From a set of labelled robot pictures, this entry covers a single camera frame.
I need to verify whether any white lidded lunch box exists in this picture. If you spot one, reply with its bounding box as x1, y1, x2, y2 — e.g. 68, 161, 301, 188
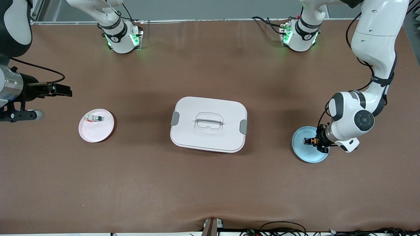
170, 96, 248, 153

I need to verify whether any light blue round plate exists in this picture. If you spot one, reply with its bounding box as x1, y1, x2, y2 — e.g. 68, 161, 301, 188
292, 126, 330, 164

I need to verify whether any pink round plate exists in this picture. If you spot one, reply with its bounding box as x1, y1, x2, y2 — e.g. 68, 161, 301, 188
78, 108, 115, 143

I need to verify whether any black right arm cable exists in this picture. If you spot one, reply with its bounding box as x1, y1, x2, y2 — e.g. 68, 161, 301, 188
8, 57, 65, 86

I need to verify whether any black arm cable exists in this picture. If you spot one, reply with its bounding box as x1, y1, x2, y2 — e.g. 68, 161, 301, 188
317, 11, 394, 131
8, 57, 65, 86

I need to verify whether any aluminium frame post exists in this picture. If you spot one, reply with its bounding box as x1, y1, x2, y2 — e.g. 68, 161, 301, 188
31, 0, 46, 26

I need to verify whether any black cable loop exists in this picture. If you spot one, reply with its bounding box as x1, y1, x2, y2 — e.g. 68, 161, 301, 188
259, 221, 307, 236

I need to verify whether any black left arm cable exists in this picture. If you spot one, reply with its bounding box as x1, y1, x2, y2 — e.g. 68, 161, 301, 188
317, 11, 394, 131

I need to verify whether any brown table edge bracket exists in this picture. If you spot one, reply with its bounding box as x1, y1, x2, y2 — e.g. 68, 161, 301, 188
201, 218, 224, 236

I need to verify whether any silver table edge rail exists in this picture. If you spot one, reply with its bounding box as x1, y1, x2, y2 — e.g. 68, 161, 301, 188
33, 18, 361, 24

